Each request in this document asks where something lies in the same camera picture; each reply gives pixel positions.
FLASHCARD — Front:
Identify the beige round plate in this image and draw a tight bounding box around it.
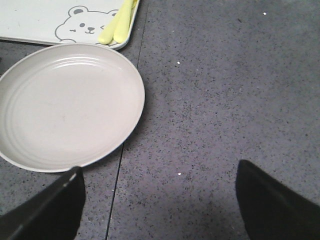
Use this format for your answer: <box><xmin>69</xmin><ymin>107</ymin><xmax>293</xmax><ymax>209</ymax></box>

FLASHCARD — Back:
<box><xmin>0</xmin><ymin>43</ymin><xmax>145</xmax><ymax>173</ymax></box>

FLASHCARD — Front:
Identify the yellow utensil left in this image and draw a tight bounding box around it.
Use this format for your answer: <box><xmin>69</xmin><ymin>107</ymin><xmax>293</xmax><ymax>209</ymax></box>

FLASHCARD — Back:
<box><xmin>98</xmin><ymin>9</ymin><xmax>120</xmax><ymax>45</ymax></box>

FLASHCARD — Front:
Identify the yellow utensil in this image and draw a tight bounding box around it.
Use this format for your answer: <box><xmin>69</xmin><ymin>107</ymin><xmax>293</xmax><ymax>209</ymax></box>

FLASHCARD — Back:
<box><xmin>98</xmin><ymin>9</ymin><xmax>120</xmax><ymax>45</ymax></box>
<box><xmin>113</xmin><ymin>0</ymin><xmax>137</xmax><ymax>44</ymax></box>

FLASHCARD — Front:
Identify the yellow utensil right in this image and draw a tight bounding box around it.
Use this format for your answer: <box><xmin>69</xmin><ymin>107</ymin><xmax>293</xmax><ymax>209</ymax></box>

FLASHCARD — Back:
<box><xmin>113</xmin><ymin>0</ymin><xmax>137</xmax><ymax>44</ymax></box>

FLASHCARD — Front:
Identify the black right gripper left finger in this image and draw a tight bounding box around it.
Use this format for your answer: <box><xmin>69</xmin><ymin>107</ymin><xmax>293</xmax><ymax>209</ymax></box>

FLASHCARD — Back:
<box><xmin>0</xmin><ymin>166</ymin><xmax>86</xmax><ymax>240</ymax></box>

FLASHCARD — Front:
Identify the white bear-print tray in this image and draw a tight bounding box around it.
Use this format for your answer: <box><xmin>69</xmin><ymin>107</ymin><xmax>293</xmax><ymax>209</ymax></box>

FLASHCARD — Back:
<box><xmin>0</xmin><ymin>0</ymin><xmax>124</xmax><ymax>45</ymax></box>

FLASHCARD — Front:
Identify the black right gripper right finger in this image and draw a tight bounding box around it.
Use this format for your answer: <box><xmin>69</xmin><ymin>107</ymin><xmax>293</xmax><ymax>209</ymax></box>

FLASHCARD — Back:
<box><xmin>235</xmin><ymin>159</ymin><xmax>320</xmax><ymax>240</ymax></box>

